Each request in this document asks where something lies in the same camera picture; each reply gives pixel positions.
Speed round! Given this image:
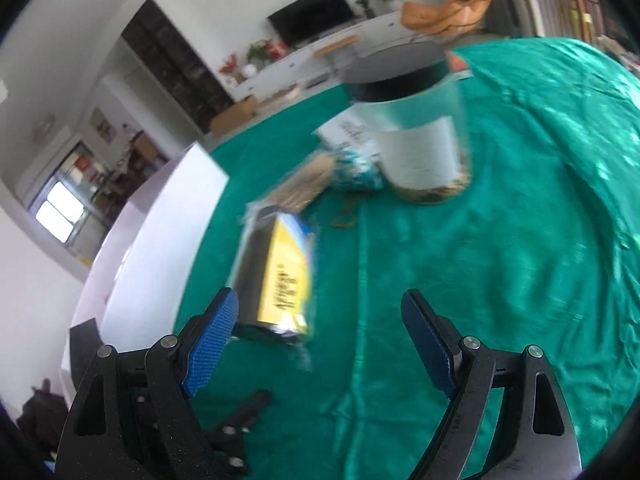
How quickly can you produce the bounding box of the dark bag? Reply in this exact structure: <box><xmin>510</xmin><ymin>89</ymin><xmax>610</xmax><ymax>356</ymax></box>
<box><xmin>15</xmin><ymin>379</ymin><xmax>68</xmax><ymax>456</ymax></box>

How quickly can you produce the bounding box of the orange lounge chair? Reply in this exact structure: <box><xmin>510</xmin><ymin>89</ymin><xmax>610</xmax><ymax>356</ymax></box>
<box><xmin>401</xmin><ymin>0</ymin><xmax>496</xmax><ymax>36</ymax></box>

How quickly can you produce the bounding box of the clear jar with black lid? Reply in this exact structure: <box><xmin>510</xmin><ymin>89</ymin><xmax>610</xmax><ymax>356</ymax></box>
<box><xmin>340</xmin><ymin>42</ymin><xmax>473</xmax><ymax>206</ymax></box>

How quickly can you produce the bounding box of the black flat television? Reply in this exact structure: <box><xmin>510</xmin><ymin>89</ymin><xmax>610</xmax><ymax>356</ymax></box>
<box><xmin>266</xmin><ymin>0</ymin><xmax>356</xmax><ymax>50</ymax></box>

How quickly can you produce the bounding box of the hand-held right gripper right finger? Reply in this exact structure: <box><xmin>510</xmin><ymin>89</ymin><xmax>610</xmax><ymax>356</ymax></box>
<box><xmin>401</xmin><ymin>288</ymin><xmax>583</xmax><ymax>480</ymax></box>

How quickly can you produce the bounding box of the white cardboard box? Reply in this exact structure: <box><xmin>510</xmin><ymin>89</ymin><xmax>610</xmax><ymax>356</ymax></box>
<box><xmin>60</xmin><ymin>142</ymin><xmax>231</xmax><ymax>406</ymax></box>

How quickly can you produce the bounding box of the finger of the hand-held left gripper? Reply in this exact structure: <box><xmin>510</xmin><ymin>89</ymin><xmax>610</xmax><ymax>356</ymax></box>
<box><xmin>202</xmin><ymin>389</ymin><xmax>274</xmax><ymax>478</ymax></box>

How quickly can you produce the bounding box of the black shelf cabinet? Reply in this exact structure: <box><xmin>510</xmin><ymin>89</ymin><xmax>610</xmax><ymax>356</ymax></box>
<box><xmin>121</xmin><ymin>0</ymin><xmax>235</xmax><ymax>133</ymax></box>

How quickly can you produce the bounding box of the tan rubber band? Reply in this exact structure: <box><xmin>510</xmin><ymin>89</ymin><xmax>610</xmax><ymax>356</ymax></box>
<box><xmin>330</xmin><ymin>197</ymin><xmax>361</xmax><ymax>228</ymax></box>

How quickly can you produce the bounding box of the yellow tissue packet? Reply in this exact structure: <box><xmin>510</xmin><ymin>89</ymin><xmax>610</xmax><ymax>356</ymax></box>
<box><xmin>230</xmin><ymin>202</ymin><xmax>318</xmax><ymax>346</ymax></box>

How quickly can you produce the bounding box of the white television console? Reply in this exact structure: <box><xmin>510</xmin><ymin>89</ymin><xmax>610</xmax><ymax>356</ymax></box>
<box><xmin>225</xmin><ymin>10</ymin><xmax>416</xmax><ymax>103</ymax></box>

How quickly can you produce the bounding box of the brown cardboard box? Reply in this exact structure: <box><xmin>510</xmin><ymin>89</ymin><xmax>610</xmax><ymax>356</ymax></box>
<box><xmin>209</xmin><ymin>96</ymin><xmax>261</xmax><ymax>138</ymax></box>

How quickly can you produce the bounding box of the orange book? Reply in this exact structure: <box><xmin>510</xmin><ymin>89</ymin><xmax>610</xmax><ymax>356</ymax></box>
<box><xmin>447</xmin><ymin>50</ymin><xmax>473</xmax><ymax>81</ymax></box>

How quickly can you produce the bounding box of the bright window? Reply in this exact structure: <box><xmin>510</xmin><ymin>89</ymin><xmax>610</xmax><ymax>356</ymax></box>
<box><xmin>27</xmin><ymin>142</ymin><xmax>108</xmax><ymax>246</ymax></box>

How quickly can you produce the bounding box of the brown wooden chair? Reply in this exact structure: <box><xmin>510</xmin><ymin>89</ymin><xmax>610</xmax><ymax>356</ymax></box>
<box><xmin>517</xmin><ymin>0</ymin><xmax>601</xmax><ymax>43</ymax></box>

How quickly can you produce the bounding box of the teal patterned cloth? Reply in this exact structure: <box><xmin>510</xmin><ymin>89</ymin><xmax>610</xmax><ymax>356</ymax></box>
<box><xmin>327</xmin><ymin>142</ymin><xmax>388</xmax><ymax>195</ymax></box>

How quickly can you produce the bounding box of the white printed card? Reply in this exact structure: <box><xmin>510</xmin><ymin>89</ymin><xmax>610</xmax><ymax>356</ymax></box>
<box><xmin>315</xmin><ymin>115</ymin><xmax>376</xmax><ymax>156</ymax></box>

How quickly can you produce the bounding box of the green satin tablecloth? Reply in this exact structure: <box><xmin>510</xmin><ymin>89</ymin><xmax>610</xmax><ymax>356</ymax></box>
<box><xmin>172</xmin><ymin>35</ymin><xmax>640</xmax><ymax>480</ymax></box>

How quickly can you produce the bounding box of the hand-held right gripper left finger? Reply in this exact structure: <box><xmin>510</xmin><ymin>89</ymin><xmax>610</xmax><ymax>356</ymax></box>
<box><xmin>55</xmin><ymin>287</ymin><xmax>241</xmax><ymax>480</ymax></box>

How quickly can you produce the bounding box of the small wall picture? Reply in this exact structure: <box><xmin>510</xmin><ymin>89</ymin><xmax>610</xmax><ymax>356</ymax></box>
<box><xmin>90</xmin><ymin>108</ymin><xmax>118</xmax><ymax>141</ymax></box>

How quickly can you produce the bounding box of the bundle of wooden sticks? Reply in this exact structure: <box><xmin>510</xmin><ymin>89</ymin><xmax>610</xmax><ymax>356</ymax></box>
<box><xmin>265</xmin><ymin>152</ymin><xmax>336</xmax><ymax>213</ymax></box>

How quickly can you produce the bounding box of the large red flower bouquet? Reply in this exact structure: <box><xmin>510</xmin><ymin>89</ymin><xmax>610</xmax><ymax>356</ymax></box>
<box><xmin>246</xmin><ymin>39</ymin><xmax>291</xmax><ymax>68</ymax></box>

